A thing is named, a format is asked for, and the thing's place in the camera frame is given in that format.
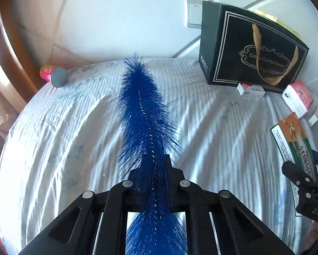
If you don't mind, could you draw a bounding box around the pink can grey cap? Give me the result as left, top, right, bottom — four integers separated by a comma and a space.
40, 65, 68, 88

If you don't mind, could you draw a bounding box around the white wall switch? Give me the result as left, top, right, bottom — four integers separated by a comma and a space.
187, 0, 203, 29

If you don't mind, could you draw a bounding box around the small white red box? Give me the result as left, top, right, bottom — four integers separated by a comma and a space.
236, 83, 266, 97

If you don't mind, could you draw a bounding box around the small pink tissue pack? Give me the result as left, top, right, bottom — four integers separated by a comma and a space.
282, 81, 314, 119

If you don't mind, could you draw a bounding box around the black gift box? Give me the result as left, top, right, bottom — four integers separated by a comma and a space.
199, 1, 309, 93

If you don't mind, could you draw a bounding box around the blue bottle brush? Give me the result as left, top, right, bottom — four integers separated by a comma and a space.
118, 54, 187, 254

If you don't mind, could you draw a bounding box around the green orange medicine box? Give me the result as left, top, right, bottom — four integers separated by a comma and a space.
269, 112, 318, 183

